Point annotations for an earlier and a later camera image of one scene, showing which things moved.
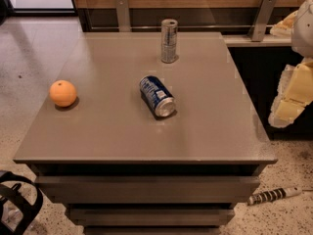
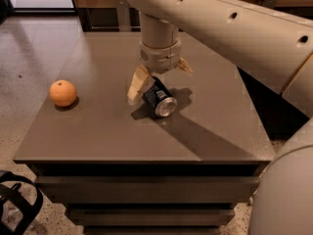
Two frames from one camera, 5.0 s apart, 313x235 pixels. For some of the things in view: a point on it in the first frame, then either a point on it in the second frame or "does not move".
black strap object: (15, 195) does not move
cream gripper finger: (285, 26) → (183, 65)
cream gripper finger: (294, 93) → (141, 76)
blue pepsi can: (156, 98) does not move
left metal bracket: (123, 15) does not move
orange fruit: (63, 93) does not move
